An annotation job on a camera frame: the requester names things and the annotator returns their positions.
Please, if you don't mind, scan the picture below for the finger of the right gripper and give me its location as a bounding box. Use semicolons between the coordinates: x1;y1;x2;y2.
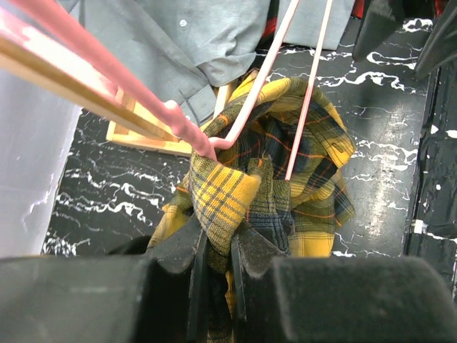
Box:
352;0;406;61
414;0;456;79

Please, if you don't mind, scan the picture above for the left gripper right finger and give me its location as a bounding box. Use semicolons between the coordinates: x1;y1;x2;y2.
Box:
231;223;456;342

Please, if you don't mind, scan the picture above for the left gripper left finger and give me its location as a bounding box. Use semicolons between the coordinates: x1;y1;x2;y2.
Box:
0;214;208;343

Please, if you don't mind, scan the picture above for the pink wire hanger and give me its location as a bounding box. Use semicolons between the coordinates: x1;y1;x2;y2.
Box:
210;1;333;181

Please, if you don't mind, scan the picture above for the yellow plaid flannel shirt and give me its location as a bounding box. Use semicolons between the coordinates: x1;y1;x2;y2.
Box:
149;77;355;342

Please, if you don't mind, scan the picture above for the grey button shirt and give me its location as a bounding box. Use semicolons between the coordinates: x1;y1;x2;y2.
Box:
56;0;356;126

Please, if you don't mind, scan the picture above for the black base bar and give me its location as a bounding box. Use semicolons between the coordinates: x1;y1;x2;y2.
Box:
404;61;456;299

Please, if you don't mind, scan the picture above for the wooden clothes rack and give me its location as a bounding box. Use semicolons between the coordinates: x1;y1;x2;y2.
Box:
0;35;236;158

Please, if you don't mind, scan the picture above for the pink wire hangers bundle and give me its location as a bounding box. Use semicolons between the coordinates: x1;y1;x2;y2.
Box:
12;1;216;161

